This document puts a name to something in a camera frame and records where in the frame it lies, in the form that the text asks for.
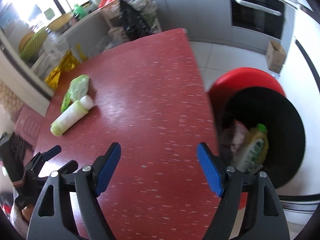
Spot green Dettol cleaner bottle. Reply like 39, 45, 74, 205
234, 124, 268, 174

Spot pink red wrapper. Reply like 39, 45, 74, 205
219, 120, 249, 165

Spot black trash bin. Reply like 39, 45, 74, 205
218, 87, 305, 189

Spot pale green drink bottle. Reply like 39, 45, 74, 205
50, 95, 94, 137

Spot green snack wrapper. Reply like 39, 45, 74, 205
60, 74, 90, 113

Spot gold foil bag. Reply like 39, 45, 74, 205
44, 49, 80, 90

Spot green plastic basket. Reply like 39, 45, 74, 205
20, 27, 48, 62

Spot clear plastic bag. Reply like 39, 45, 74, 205
40, 31, 69, 63

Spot red round stool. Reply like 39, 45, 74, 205
207, 67, 286, 210

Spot black plastic bag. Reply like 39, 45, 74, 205
119, 0, 152, 41

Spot beige plastic basket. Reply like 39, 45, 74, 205
99, 0, 120, 28

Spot cardboard box on floor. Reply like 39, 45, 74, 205
266, 40, 287, 74

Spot black built-in oven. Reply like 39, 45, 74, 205
231, 0, 285, 39

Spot grey lower cabinets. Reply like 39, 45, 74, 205
153, 0, 295, 54

